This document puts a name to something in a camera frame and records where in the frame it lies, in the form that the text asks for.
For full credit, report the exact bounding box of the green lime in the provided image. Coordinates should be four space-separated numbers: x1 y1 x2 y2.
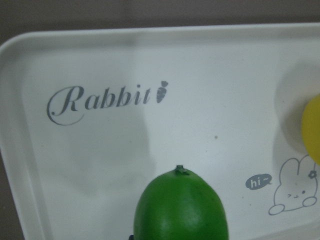
133 165 229 240

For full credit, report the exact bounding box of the yellow lemon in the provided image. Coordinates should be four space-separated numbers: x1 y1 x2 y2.
301 94 320 165

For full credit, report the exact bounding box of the cream rabbit tray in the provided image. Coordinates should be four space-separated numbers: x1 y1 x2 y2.
0 23 320 240

